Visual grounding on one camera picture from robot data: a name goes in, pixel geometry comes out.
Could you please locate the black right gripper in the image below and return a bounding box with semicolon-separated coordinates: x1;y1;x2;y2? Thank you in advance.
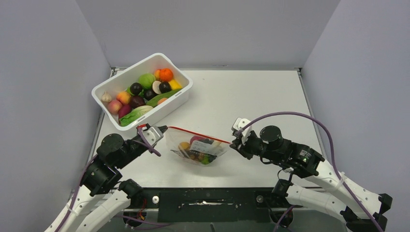
231;130;282;162

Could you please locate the yellow orange fruit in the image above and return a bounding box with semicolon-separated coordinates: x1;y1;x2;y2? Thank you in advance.
178;142;190;151

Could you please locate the dark grape bunch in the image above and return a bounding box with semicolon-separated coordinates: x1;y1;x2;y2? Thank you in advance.
189;138;217;163

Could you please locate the clear zip top bag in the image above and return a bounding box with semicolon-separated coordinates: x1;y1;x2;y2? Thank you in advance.
165;126;231;166

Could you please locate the tan longan fruit bunch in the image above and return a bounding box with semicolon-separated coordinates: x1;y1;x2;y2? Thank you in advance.
189;152;206;161

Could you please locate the lime green fruit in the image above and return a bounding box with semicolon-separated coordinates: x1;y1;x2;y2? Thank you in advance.
201;157;210;165

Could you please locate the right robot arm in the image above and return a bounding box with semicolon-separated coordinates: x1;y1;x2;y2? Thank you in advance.
230;126;393;232

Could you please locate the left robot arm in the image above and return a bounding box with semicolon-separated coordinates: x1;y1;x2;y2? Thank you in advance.
46;124;168;232

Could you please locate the white plastic food bin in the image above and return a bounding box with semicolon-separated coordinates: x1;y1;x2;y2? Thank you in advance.
91;53;193;131

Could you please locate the green lettuce leaf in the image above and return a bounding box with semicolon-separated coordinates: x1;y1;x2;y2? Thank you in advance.
119;105;154;127

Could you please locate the peach fruit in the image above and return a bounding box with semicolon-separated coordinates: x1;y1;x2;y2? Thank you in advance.
157;98;168;105

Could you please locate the green cucumber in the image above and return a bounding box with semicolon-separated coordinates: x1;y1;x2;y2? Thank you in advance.
146;88;181;108

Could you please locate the dark purple plum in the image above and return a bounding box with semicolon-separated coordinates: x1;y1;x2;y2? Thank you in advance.
159;82;172;93

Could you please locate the purple sweet potato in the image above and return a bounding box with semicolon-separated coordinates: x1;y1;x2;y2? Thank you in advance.
118;104;132;119

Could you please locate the white mushroom slice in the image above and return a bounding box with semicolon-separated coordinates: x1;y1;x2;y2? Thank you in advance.
152;81;161;95

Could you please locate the yellow lemon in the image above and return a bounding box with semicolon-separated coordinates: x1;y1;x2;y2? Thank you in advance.
168;79;183;90

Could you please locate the dark purple mangosteen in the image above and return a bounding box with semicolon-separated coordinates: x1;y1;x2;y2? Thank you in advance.
129;82;144;95

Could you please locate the orange peach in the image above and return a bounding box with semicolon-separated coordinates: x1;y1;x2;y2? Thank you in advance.
116;91;132;105

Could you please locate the green cabbage ball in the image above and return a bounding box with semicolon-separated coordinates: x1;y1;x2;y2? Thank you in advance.
137;73;156;90

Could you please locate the pink apple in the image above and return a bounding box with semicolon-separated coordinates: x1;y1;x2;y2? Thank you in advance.
107;100;123;115

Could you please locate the orange tangerine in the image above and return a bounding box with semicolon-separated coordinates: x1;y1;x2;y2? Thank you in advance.
159;68;174;82

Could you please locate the black mounting plate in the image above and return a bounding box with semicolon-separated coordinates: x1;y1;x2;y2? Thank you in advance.
143;188;290;223

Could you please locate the white garlic bulb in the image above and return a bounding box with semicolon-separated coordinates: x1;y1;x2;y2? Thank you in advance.
100;91;112;103

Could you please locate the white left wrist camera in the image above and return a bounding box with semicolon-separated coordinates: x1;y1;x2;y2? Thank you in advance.
140;126;164;147

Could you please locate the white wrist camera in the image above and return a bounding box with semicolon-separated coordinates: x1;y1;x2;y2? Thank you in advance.
140;126;164;147
231;117;252;145

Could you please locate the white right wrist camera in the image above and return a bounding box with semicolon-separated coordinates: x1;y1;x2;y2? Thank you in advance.
231;117;252;145

